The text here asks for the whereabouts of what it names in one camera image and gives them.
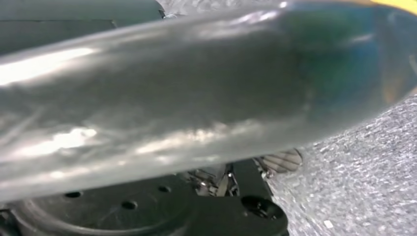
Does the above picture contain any glossy silver robot body shell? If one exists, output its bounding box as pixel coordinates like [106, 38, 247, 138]
[0, 0, 417, 203]

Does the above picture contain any yellow floor tape strip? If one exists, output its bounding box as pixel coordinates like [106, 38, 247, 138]
[369, 0, 417, 16]

